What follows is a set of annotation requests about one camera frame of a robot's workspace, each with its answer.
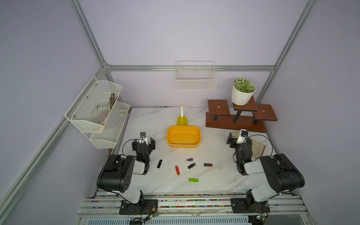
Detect yellow plastic storage box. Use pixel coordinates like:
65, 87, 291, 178
166, 126, 202, 148

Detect red usb flash drive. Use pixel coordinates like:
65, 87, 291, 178
175, 166, 180, 176

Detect grey black usb flash drive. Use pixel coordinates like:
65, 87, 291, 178
188, 163, 196, 169

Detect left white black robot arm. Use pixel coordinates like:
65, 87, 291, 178
97, 134, 156, 204

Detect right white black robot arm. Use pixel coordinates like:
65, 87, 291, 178
226, 130, 305, 213

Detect beige work glove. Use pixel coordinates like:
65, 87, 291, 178
232, 131, 266, 158

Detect brown wooden tiered stand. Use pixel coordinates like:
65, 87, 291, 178
205, 97, 278, 133

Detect yellow green spray bottle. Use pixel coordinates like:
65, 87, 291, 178
177, 105, 188, 126

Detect clear plastic bag in shelf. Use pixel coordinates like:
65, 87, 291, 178
91, 102, 110, 126

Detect white mesh two-tier shelf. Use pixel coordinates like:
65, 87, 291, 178
65, 77, 130, 149

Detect white pot green plant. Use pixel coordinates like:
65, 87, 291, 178
232, 78, 257, 106

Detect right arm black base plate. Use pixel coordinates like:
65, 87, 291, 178
230, 198, 270, 214

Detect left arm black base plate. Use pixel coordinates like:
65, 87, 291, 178
119, 199, 158, 215

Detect aluminium rail base frame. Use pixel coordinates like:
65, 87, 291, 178
75, 189, 315, 225

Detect white wire wall basket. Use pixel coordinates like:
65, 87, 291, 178
175, 61, 218, 90

